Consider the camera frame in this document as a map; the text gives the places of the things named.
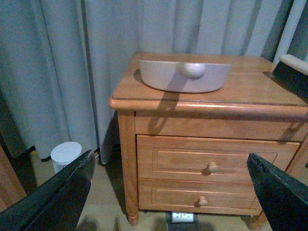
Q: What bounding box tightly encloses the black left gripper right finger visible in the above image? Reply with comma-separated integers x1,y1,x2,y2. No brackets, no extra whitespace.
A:
247,153,308,231

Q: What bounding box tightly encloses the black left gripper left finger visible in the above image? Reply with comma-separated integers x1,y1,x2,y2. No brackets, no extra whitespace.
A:
0,150,95,231

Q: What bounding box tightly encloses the beige plastic dustpan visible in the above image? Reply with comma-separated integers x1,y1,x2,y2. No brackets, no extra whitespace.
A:
139,60,231,93

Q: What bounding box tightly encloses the white cylindrical air purifier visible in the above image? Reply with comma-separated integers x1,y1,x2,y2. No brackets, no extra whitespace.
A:
51,141,82,173

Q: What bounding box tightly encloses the upper drawer wooden knob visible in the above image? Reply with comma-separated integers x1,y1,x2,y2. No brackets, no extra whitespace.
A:
207,162,219,173

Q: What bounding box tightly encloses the drawer wooden knob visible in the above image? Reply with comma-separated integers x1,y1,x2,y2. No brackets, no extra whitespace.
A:
207,162,219,173
197,196,208,207

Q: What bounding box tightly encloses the lower drawer wooden knob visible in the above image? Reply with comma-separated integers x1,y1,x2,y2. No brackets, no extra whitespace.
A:
197,196,208,207

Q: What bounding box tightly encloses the white power strip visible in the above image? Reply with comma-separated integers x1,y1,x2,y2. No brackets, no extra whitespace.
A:
171,212,194,224

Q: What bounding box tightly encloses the wooden nightstand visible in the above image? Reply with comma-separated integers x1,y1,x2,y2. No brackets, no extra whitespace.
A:
109,52,308,231

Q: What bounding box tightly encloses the grey curtain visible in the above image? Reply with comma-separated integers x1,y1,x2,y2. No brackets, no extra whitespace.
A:
0,0,308,162

